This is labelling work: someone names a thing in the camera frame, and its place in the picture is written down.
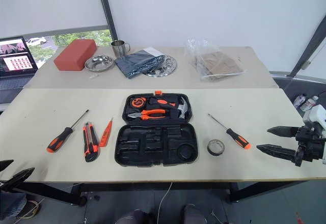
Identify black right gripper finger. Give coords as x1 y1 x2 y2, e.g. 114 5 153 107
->
256 144 298 162
266 126 299 139

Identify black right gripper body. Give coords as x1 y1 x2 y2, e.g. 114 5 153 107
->
294 126 326 167

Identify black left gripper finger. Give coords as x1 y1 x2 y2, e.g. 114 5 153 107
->
0 159 14 172
0 167 36 191

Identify black plastic tool case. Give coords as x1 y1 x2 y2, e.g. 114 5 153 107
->
114 90 200 168

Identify blue denim cloth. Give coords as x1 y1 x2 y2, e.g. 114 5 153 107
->
0 192 28 220

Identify dark shoe with yellow trim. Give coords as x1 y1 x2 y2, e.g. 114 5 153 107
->
17 199 42 220

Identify clear plastic water bottle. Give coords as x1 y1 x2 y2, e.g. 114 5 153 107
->
293 94 307 109
304 95 320 112

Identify small black orange screwdriver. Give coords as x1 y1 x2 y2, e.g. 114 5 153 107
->
207 113 252 151

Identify large black orange screwdriver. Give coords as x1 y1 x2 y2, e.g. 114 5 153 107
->
46 109 90 154

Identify black electrical tape roll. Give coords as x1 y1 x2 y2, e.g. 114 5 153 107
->
206 139 226 157

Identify black orange utility knife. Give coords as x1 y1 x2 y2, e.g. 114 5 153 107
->
83 122 100 163

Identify orange voltage tester pen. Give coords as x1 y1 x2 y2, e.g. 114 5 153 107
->
98 117 114 148

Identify clear bag with brown contents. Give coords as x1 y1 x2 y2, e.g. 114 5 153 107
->
184 37 248 82

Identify dark rounded shape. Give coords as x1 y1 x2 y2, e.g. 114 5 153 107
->
183 203 207 224
116 208 156 224

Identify open laptop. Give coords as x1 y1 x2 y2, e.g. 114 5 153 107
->
0 36 39 92

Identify white car outside window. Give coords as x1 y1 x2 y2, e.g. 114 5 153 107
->
26 37 48 47

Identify red rectangular block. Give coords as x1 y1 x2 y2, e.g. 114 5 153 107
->
53 39 98 72

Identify perforated steel steamer plate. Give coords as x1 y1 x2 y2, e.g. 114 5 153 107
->
142 54 178 78

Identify stainless steel bowl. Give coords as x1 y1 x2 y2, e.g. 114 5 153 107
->
84 54 114 73

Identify orange black tape measure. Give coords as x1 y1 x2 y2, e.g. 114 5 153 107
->
130 97 147 109

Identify stainless steel mug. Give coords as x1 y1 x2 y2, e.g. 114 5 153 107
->
111 40 131 58

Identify grey folded cloth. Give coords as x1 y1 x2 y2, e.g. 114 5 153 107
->
114 47 165 80

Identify black window pillar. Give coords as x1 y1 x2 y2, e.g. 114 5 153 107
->
95 0 120 47

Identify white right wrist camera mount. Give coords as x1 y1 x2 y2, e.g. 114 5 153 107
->
302 104 326 136

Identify dark slanted metal post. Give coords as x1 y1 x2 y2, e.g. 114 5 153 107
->
290 14 326 78

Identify white cable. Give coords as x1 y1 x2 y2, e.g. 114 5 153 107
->
155 182 174 224

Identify claw hammer black orange handle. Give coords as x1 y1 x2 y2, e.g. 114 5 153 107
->
148 96 190 120

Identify black metal table frame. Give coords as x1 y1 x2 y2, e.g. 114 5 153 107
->
15 180 310 207

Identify orange handled pliers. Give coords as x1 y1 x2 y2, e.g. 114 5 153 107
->
127 108 167 121

